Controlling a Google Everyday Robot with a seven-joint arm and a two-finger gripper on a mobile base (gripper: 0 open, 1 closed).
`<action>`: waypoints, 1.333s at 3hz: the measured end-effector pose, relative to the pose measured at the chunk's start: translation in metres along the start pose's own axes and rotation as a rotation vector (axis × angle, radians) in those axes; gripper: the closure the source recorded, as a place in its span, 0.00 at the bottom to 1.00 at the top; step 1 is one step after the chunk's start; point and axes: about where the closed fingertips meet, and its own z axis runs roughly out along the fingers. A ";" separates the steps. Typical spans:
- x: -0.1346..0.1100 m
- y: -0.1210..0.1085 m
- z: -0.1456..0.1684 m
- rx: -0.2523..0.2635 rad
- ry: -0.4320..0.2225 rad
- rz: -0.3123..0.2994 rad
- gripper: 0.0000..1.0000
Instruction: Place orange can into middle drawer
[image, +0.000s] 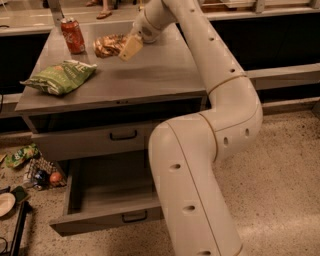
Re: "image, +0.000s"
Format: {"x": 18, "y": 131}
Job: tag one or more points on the green chip bag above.
{"x": 60, "y": 79}

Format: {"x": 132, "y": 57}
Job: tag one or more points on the green sponge on floor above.
{"x": 20, "y": 194}

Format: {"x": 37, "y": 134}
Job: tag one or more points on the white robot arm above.
{"x": 182, "y": 150}

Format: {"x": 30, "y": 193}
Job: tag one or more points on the grey drawer cabinet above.
{"x": 161, "y": 81}

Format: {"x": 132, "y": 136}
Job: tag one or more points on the grey open bottom drawer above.
{"x": 106, "y": 192}

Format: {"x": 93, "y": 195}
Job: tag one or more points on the person's foot in sandal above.
{"x": 105, "y": 11}

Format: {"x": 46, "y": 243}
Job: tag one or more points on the round plate on floor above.
{"x": 7, "y": 202}

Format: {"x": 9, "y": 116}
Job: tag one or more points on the black stand on floor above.
{"x": 12, "y": 249}

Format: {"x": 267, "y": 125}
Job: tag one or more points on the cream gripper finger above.
{"x": 132, "y": 46}

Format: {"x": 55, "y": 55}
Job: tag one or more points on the red soda can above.
{"x": 73, "y": 35}

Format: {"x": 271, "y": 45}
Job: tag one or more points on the grey middle drawer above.
{"x": 96, "y": 141}

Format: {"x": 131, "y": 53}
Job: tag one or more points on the green snack bag on floor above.
{"x": 21, "y": 156}

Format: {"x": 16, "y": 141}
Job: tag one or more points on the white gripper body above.
{"x": 144, "y": 29}

